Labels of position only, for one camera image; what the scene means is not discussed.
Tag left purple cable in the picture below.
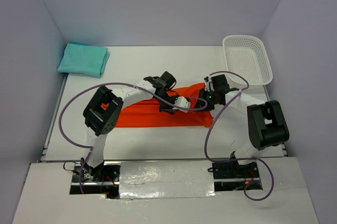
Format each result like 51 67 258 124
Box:
59 82 209 195

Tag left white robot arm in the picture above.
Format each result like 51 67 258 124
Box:
81 71 178 181

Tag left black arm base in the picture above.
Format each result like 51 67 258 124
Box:
63 161 121 199

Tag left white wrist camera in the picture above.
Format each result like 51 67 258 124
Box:
173 96 191 113

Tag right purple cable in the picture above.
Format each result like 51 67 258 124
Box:
204 70 275 201

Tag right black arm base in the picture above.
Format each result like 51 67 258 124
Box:
207 161 262 192

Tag orange t-shirt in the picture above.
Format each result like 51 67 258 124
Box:
112 80 213 128

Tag light turquoise t-shirt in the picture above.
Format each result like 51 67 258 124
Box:
57 43 110 78

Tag purple cable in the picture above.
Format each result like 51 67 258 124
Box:
204 70 275 201
59 82 209 195

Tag silver foil tape sheet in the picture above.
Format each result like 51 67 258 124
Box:
119 160 215 199

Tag white plastic basket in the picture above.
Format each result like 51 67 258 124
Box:
222 35 273 88

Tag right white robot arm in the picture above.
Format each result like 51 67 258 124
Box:
200 71 290 177

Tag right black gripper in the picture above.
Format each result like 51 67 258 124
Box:
193 88 219 111

